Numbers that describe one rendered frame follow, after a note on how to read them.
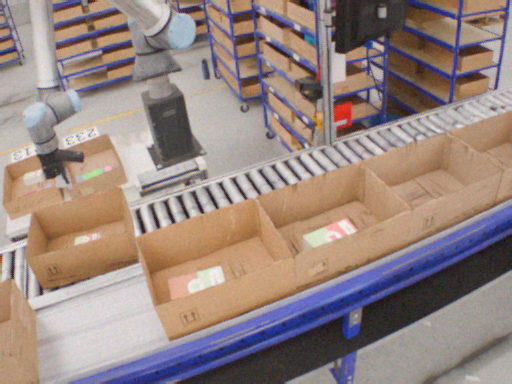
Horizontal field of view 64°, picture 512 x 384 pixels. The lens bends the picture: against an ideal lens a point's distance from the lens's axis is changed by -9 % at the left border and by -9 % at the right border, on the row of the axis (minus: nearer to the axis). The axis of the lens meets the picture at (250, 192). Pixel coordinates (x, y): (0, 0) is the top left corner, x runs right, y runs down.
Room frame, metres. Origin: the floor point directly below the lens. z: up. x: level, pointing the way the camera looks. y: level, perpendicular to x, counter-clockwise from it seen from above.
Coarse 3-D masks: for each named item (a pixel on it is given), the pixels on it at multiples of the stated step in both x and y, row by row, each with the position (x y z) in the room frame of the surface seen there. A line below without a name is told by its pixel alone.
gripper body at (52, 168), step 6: (36, 150) 1.39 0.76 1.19; (54, 150) 1.38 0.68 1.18; (42, 156) 1.37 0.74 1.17; (48, 156) 1.38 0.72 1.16; (54, 156) 1.40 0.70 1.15; (42, 162) 1.39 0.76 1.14; (48, 162) 1.38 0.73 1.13; (54, 162) 1.39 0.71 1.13; (60, 162) 1.38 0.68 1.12; (42, 168) 1.36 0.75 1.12; (48, 168) 1.36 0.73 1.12; (54, 168) 1.37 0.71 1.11; (60, 168) 1.38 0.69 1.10; (48, 174) 1.37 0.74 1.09; (54, 174) 1.37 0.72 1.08; (60, 174) 1.38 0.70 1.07
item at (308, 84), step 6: (300, 78) 1.86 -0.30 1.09; (306, 78) 1.86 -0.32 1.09; (312, 78) 1.85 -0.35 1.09; (294, 84) 1.86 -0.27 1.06; (300, 84) 1.82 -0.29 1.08; (306, 84) 1.82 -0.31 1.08; (312, 84) 1.83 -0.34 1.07; (318, 84) 1.84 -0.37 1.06; (300, 90) 1.81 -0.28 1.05; (306, 90) 1.82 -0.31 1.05; (312, 90) 1.84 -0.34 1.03; (312, 96) 1.84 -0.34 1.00
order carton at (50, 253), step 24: (120, 192) 1.46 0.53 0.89; (48, 216) 1.40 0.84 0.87; (72, 216) 1.42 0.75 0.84; (96, 216) 1.44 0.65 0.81; (120, 216) 1.46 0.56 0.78; (48, 240) 1.38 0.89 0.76; (72, 240) 1.36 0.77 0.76; (96, 240) 1.16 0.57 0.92; (120, 240) 1.18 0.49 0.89; (48, 264) 1.12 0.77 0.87; (72, 264) 1.14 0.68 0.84; (96, 264) 1.15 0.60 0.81; (120, 264) 1.17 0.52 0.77; (48, 288) 1.11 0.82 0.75
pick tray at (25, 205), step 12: (36, 156) 1.99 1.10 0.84; (12, 168) 1.94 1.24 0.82; (24, 168) 1.96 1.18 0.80; (36, 168) 1.98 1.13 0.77; (12, 180) 1.92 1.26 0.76; (48, 180) 1.86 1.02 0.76; (12, 192) 1.80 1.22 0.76; (24, 192) 1.78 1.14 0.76; (36, 192) 1.63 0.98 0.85; (48, 192) 1.65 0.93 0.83; (60, 192) 1.67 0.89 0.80; (12, 204) 1.59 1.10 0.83; (24, 204) 1.60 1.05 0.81; (36, 204) 1.62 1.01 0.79; (48, 204) 1.64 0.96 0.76; (12, 216) 1.58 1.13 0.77
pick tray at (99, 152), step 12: (84, 144) 2.04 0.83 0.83; (96, 144) 2.06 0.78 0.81; (108, 144) 2.08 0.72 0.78; (84, 156) 2.03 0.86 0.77; (96, 156) 2.02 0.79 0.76; (108, 156) 2.00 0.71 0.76; (72, 168) 1.94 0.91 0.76; (84, 168) 1.92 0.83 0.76; (96, 168) 1.89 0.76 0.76; (120, 168) 1.73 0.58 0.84; (72, 180) 1.82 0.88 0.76; (84, 180) 1.66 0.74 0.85; (96, 180) 1.68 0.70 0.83; (108, 180) 1.70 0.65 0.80; (120, 180) 1.72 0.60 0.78; (72, 192) 1.64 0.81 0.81; (84, 192) 1.66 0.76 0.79; (96, 192) 1.68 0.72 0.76
